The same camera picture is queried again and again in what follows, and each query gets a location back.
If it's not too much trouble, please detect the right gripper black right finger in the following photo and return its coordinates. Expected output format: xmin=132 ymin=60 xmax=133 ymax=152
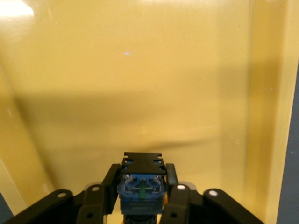
xmin=158 ymin=164 xmax=264 ymax=224

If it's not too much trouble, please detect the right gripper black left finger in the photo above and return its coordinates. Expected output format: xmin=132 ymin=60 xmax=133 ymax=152
xmin=4 ymin=164 xmax=121 ymax=224

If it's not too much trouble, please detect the yellow push button switch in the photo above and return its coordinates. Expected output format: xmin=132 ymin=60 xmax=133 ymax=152
xmin=116 ymin=152 xmax=169 ymax=224

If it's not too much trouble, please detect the yellow plastic tray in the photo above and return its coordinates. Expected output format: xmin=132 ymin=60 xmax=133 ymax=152
xmin=0 ymin=0 xmax=299 ymax=224

